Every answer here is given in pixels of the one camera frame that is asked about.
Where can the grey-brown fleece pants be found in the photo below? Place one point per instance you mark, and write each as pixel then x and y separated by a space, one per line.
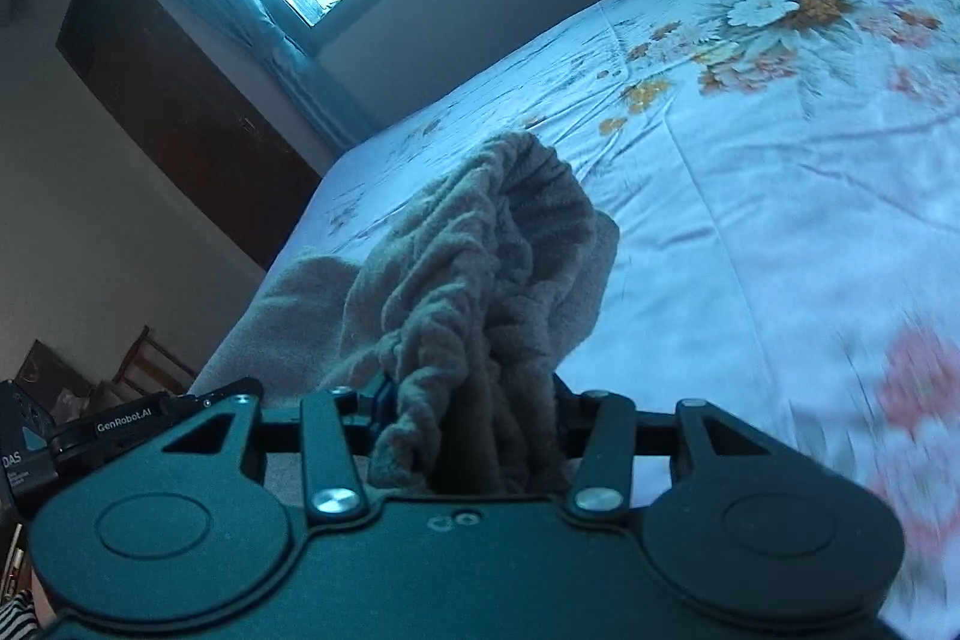
pixel 485 282

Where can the floral white bed sheet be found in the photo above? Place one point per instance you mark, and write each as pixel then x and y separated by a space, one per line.
pixel 784 174

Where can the dark brown wooden door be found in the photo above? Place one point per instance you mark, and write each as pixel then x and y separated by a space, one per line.
pixel 186 115

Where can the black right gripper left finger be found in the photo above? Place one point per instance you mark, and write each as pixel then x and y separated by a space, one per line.
pixel 183 527

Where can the wooden chair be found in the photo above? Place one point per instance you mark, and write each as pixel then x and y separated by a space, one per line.
pixel 147 368

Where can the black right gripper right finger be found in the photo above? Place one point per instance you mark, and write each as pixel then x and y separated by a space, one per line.
pixel 742 527

